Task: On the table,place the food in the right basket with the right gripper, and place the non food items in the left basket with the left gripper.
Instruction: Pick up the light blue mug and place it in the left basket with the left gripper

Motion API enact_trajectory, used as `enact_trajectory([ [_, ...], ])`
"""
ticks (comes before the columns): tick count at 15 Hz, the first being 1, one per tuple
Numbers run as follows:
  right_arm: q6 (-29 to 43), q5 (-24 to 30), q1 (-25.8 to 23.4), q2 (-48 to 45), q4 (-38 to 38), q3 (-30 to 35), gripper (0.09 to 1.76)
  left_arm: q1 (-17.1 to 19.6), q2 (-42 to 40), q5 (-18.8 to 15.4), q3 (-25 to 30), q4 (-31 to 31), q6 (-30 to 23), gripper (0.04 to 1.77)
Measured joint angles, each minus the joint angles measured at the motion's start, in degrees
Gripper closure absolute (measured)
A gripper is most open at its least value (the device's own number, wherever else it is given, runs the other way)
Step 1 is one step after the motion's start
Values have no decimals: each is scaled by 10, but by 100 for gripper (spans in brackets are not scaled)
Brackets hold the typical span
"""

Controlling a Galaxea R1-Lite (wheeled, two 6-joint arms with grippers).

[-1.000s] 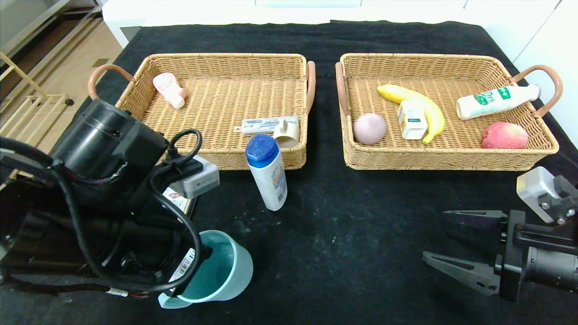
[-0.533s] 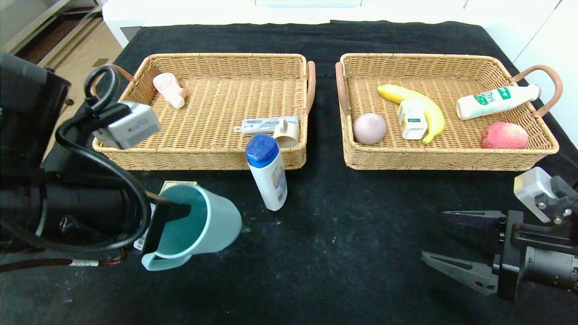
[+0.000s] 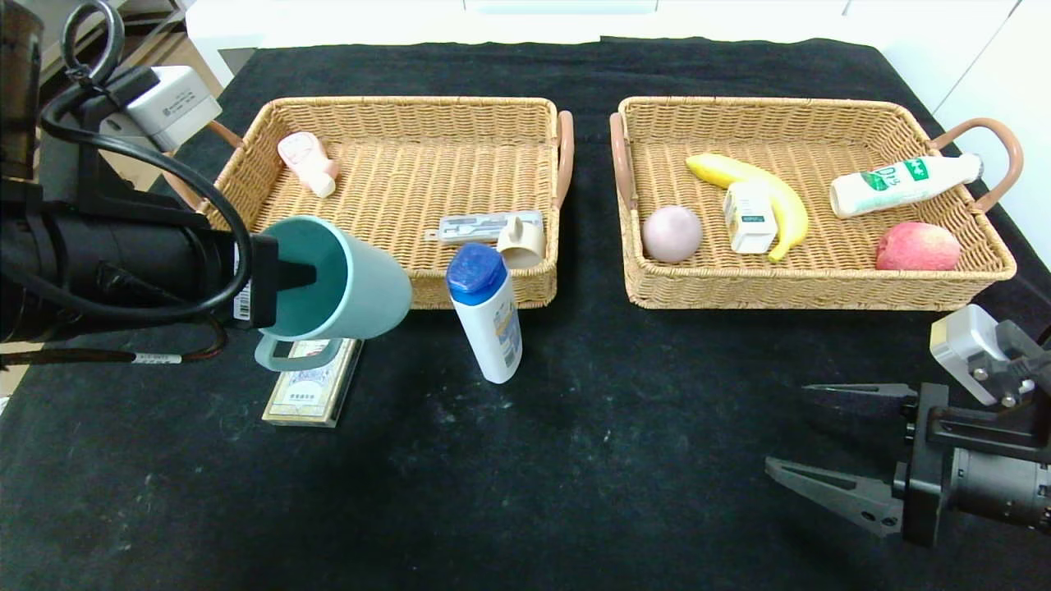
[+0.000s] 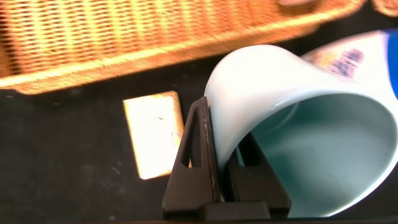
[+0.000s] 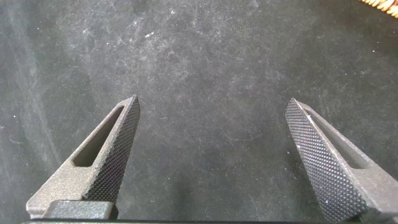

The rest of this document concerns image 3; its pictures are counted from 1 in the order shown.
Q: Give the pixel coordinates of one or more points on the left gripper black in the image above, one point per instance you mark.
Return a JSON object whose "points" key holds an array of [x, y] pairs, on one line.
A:
{"points": [[261, 282]]}

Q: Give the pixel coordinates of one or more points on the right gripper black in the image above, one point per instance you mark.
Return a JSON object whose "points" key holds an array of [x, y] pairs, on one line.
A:
{"points": [[926, 464]]}

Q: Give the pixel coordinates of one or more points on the teal plastic mug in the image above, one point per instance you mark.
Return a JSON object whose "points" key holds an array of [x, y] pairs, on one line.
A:
{"points": [[369, 287]]}

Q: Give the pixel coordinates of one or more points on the playing card box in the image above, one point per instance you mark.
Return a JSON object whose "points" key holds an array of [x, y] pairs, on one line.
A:
{"points": [[312, 400]]}

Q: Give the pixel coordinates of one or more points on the white bottle with blue cap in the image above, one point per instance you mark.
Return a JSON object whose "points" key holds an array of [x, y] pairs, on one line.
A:
{"points": [[491, 328]]}

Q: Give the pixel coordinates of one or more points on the small beige cup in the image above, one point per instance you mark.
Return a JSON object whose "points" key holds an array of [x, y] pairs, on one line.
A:
{"points": [[524, 246]]}

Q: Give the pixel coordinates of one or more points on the yellow banana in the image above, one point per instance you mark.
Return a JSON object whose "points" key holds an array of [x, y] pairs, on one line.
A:
{"points": [[788, 209]]}

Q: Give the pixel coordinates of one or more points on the white juice carton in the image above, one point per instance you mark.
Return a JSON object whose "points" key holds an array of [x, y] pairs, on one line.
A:
{"points": [[749, 222]]}

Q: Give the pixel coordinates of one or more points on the pale pink egg-shaped ball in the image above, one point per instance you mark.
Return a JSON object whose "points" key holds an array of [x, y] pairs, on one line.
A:
{"points": [[672, 234]]}

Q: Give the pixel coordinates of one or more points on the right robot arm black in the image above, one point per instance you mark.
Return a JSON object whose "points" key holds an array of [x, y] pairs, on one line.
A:
{"points": [[1002, 488]]}

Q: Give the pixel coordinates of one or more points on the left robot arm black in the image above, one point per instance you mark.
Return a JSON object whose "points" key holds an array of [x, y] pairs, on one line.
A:
{"points": [[123, 254]]}

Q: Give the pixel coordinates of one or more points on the small pink bottle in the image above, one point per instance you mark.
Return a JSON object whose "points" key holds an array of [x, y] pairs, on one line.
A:
{"points": [[302, 158]]}

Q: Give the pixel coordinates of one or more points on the grey flat blister pack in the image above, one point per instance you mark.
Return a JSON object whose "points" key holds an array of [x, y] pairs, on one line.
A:
{"points": [[468, 227]]}

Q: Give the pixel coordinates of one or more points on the red apple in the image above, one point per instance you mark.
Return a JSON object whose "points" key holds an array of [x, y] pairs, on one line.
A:
{"points": [[917, 248]]}

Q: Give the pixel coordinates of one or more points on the white milk bottle green label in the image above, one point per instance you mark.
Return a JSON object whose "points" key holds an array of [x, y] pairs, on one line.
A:
{"points": [[895, 185]]}

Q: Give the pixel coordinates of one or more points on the white table behind cloth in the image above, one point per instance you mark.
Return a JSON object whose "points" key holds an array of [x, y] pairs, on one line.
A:
{"points": [[493, 25]]}

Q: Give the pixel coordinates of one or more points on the right wrist grey camera box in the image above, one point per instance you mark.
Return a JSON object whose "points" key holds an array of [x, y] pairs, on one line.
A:
{"points": [[969, 345]]}

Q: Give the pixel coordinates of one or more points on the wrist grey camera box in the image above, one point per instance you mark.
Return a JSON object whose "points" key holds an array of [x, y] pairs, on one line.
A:
{"points": [[172, 103], [969, 345]]}

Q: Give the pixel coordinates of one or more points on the left wrist grey camera box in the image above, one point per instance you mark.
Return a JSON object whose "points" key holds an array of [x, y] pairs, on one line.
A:
{"points": [[172, 103]]}

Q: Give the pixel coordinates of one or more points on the grey metal shelf frame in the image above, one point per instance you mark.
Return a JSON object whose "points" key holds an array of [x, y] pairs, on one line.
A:
{"points": [[152, 16]]}

